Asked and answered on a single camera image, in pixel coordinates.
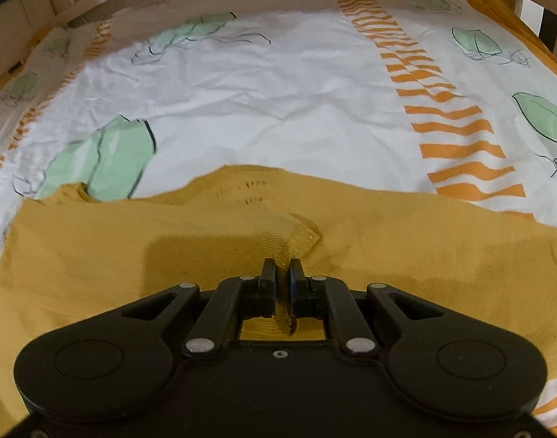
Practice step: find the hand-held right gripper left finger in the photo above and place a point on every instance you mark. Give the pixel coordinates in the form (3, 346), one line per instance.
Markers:
(269, 285)

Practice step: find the orange fitted sheet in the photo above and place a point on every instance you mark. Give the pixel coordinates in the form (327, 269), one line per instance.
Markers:
(493, 4)

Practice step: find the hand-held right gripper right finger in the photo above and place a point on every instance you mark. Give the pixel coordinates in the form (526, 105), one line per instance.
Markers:
(297, 285)

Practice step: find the white printed bed sheet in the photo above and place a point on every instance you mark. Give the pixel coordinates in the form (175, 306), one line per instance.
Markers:
(283, 100)

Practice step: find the yellow knit garment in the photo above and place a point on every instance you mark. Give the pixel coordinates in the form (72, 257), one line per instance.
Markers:
(123, 246)

